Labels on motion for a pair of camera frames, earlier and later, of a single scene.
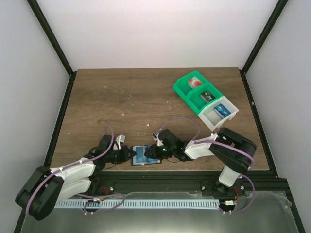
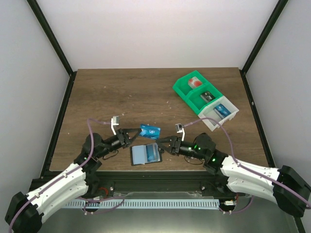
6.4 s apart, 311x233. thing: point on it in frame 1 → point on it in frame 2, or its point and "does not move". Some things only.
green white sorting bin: (212, 108) does not move
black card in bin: (208, 96) does not move
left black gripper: (126, 157) → (124, 132)
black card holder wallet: (140, 158) does not move
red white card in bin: (194, 82) does not move
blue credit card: (140, 155) → (150, 132)
